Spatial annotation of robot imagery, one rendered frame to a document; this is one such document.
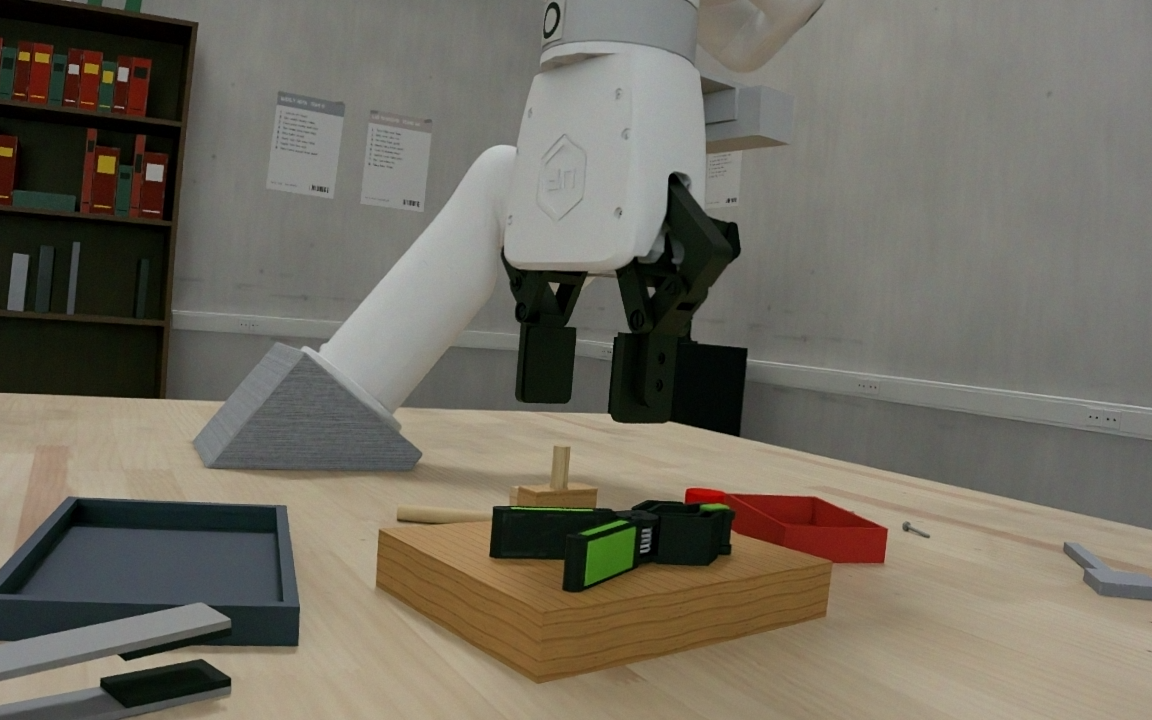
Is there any flat wooden board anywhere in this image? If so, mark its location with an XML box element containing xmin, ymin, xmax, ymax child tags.
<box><xmin>376</xmin><ymin>521</ymin><xmax>833</xmax><ymax>684</ymax></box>

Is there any light wooden dowel pin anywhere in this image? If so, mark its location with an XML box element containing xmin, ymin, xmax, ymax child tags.
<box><xmin>550</xmin><ymin>444</ymin><xmax>571</xmax><ymax>488</ymax></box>

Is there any red short cylinder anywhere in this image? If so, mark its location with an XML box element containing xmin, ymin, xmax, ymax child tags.
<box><xmin>685</xmin><ymin>488</ymin><xmax>725</xmax><ymax>505</ymax></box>

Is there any beige cylindrical rod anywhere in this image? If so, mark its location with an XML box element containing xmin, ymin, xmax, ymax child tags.
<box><xmin>397</xmin><ymin>505</ymin><xmax>492</xmax><ymax>524</ymax></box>

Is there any red shallow tray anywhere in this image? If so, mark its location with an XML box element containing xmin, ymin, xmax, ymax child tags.
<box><xmin>723</xmin><ymin>493</ymin><xmax>888</xmax><ymax>563</ymax></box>

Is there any small light wooden block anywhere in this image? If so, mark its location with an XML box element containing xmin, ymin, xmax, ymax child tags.
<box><xmin>517</xmin><ymin>483</ymin><xmax>598</xmax><ymax>508</ymax></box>

